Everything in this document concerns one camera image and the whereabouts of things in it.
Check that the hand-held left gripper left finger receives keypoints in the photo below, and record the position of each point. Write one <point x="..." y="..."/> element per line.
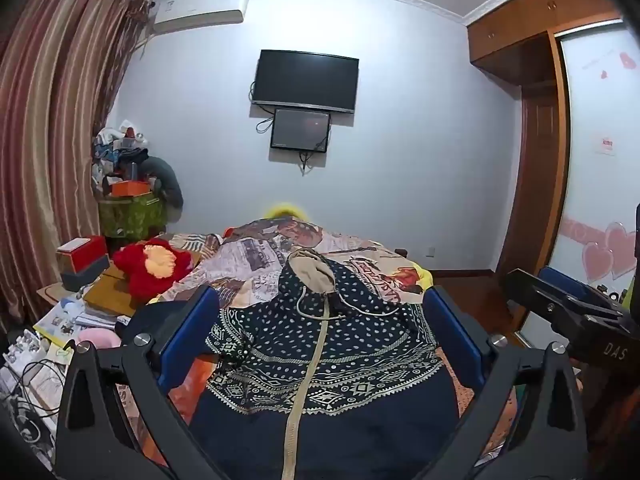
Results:
<point x="192" y="340"/>

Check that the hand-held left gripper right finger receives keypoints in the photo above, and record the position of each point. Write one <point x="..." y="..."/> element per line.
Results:
<point x="455" y="340"/>

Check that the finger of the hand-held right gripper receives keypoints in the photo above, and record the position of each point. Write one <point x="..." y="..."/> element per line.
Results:
<point x="550" y="300"/>
<point x="565" y="280"/>

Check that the navy patterned hoodie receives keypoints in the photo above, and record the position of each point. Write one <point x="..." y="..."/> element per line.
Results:
<point x="330" y="360"/>

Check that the red plush toy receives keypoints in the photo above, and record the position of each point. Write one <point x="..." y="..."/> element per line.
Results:
<point x="135" y="270"/>

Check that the pink soft item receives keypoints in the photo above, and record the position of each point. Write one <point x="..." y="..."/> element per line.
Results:
<point x="97" y="337"/>

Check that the wooden nightstand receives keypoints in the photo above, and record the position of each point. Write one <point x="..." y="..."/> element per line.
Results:
<point x="107" y="290"/>

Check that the frosted sliding door with hearts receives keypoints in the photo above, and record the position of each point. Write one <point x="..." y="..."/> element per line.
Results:
<point x="595" y="185"/>

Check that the printed blanket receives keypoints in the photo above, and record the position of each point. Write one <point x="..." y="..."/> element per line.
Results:
<point x="260" y="255"/>

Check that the grey box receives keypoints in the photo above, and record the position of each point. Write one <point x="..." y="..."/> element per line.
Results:
<point x="85" y="275"/>

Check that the printed paper booklets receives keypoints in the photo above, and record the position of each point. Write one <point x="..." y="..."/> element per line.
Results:
<point x="65" y="322"/>

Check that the red box with white lid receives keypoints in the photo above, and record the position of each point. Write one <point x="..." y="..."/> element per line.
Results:
<point x="82" y="252"/>

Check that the orange box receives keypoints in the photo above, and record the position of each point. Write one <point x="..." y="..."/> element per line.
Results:
<point x="130" y="188"/>

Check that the pile of clutter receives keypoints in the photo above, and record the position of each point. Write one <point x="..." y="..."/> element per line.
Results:
<point x="117" y="150"/>

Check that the striped curtain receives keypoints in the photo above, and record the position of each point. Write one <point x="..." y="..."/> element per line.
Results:
<point x="45" y="135"/>

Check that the wooden wardrobe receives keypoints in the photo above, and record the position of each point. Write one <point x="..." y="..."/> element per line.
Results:
<point x="530" y="15"/>

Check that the white air conditioner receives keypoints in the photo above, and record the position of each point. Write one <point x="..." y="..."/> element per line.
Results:
<point x="200" y="10"/>

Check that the small wall monitor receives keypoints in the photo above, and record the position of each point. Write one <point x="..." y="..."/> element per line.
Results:
<point x="300" y="130"/>

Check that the large wall television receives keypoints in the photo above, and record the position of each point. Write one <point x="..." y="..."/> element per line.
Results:
<point x="305" y="80"/>

